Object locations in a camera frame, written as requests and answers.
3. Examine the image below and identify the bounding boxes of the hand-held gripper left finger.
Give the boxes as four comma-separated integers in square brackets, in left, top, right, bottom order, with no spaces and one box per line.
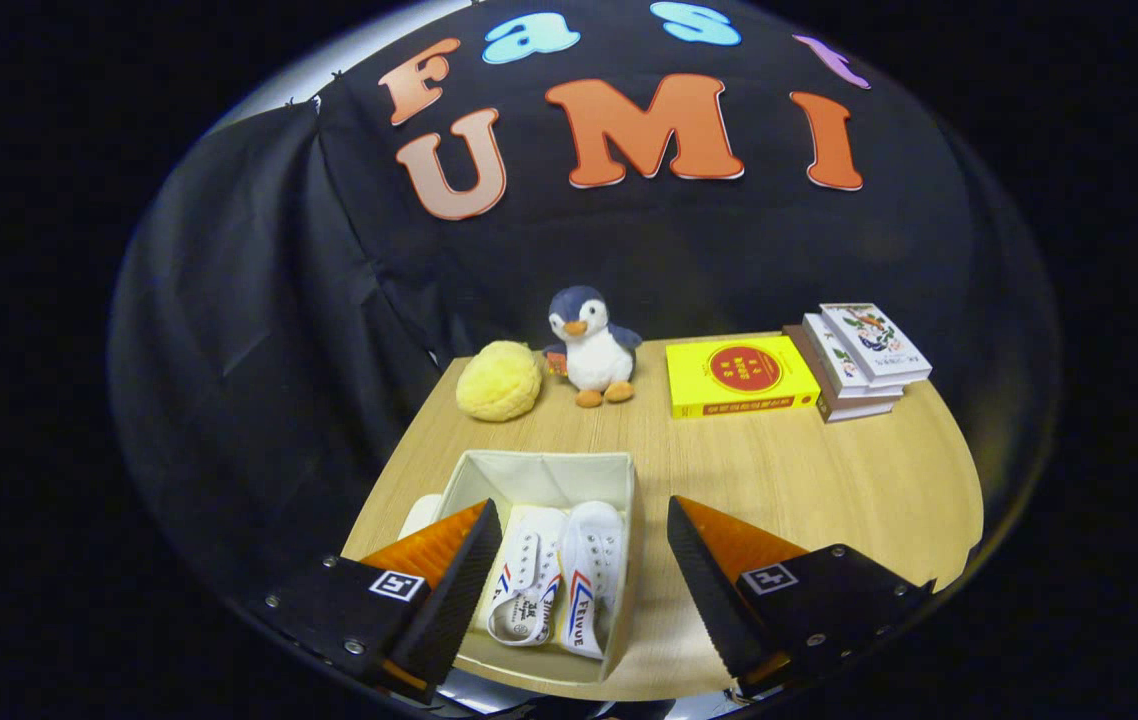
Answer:
[249,498,505,701]

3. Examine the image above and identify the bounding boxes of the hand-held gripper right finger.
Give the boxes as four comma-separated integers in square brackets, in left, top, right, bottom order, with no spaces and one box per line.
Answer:
[667,495,935,699]

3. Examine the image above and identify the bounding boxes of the white canvas shoe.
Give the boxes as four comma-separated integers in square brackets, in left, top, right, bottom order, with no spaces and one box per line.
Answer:
[486,507,568,647]
[559,500,625,661]

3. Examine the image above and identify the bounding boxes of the brown fabric storage box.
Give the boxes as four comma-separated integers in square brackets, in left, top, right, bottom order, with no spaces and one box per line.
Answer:
[399,450,638,686]

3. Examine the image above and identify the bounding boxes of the yellow round plush toy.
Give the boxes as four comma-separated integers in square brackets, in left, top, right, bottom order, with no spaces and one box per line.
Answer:
[456,341,543,422]

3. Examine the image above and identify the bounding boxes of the yellow book with red circle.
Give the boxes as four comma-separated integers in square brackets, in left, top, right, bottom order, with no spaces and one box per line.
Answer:
[666,335,822,419]

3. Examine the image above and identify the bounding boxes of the brown cover book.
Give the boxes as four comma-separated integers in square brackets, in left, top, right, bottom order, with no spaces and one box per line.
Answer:
[784,324,895,424]

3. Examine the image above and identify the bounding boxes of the penguin plush toy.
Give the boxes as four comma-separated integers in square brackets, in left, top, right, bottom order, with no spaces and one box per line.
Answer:
[542,286,644,409]

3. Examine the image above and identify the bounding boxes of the black backdrop cloth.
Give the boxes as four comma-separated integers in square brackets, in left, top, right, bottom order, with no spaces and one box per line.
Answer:
[109,0,1060,601]

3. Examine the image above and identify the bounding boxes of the white illustrated book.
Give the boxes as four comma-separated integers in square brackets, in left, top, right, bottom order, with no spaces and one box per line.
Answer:
[819,303,933,386]

